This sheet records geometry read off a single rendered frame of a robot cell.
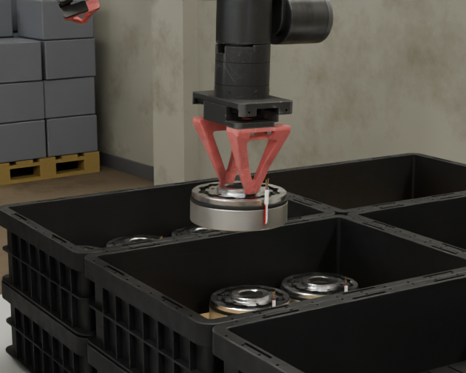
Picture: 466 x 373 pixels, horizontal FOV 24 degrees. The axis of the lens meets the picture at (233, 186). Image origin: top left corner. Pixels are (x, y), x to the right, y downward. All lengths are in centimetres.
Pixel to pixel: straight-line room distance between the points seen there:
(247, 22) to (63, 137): 525
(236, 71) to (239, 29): 4
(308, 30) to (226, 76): 11
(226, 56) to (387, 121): 358
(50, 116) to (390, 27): 238
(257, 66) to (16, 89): 508
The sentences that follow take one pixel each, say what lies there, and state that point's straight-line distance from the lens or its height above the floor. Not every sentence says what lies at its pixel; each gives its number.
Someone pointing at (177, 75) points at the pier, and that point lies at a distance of 571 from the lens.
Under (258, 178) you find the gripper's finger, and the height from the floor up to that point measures 106.
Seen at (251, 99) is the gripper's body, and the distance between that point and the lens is 110.
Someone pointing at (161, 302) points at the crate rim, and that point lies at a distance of 114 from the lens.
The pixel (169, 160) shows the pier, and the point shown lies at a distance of 586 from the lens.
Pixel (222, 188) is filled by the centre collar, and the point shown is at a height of 105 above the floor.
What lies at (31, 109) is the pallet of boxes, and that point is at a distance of 620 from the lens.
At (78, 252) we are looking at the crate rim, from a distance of 133.
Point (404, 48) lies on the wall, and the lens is 456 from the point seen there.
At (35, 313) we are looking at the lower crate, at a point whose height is 81.
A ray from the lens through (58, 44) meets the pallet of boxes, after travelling 624.
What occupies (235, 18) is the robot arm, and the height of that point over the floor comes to 122.
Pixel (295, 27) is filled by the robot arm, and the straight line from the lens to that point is 113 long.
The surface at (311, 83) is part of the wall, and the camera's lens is 501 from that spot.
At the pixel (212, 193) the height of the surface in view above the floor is 104.
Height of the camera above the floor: 129
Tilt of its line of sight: 12 degrees down
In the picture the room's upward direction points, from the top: straight up
